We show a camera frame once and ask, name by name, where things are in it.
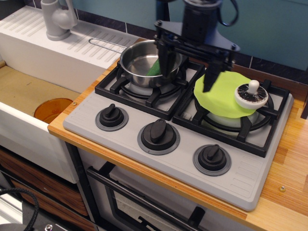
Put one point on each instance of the white toy mushroom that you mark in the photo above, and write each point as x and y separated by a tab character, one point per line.
251	96

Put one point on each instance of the black left burner grate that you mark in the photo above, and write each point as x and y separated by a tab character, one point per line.
160	102

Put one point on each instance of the light green plate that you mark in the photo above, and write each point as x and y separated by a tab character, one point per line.
220	100

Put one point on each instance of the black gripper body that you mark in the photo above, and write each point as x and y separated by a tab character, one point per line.
197	35

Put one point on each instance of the oven door with black handle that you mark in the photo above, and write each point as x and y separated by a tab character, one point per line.
136	204

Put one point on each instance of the black left stove knob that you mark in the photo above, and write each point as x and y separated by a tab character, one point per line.
111	118

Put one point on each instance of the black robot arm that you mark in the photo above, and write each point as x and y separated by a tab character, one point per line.
197	37

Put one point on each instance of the wooden drawer front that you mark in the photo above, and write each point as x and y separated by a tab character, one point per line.
57	197

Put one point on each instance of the black right stove knob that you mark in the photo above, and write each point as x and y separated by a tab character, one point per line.
212	160

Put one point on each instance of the black right burner grate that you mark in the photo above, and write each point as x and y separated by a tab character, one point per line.
258	133

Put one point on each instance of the orange plastic cup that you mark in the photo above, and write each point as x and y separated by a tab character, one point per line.
50	109

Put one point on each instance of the black stove knob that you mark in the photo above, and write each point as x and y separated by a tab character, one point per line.
158	138
212	160
111	118

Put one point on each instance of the grey toy stove top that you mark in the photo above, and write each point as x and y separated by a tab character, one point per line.
241	186

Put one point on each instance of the grey toy faucet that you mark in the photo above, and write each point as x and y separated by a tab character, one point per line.
57	20

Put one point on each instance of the green toy pickle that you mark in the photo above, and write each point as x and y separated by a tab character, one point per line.
154	70

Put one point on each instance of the black burner grate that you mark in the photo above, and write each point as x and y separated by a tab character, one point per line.
258	133
160	102

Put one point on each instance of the white toy sink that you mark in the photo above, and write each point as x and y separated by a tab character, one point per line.
34	69

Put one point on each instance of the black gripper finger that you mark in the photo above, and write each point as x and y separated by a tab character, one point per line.
212	72
166	58

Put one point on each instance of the black middle stove knob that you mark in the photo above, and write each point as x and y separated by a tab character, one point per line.
158	138

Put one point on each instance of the stainless steel pot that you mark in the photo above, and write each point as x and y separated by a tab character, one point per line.
137	59

